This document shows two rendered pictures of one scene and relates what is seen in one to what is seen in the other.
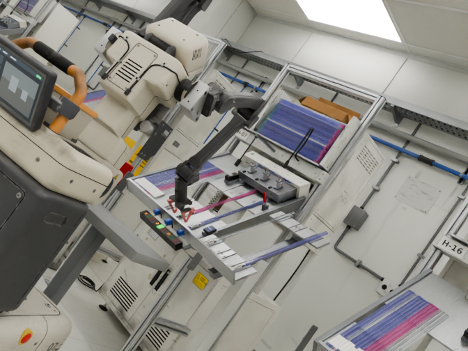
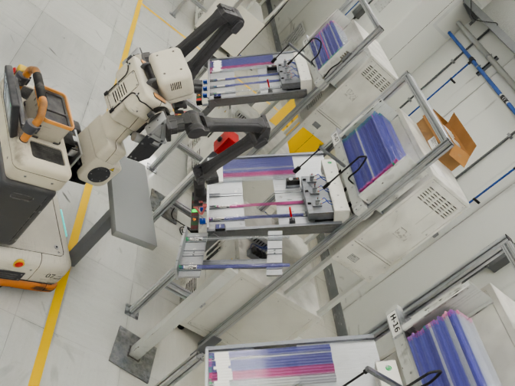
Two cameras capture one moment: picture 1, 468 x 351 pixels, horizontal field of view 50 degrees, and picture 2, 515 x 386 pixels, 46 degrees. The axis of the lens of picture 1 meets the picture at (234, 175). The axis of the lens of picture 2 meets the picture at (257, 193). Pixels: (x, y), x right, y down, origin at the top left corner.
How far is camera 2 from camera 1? 1.66 m
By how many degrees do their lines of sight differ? 32
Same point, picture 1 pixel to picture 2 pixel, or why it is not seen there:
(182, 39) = (163, 73)
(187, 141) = (330, 124)
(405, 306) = (307, 355)
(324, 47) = not seen: outside the picture
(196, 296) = not seen: hidden behind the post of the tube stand
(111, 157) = (101, 155)
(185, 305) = not seen: hidden behind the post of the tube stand
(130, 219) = (262, 186)
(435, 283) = (363, 350)
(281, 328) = (381, 341)
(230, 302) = (198, 292)
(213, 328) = (183, 308)
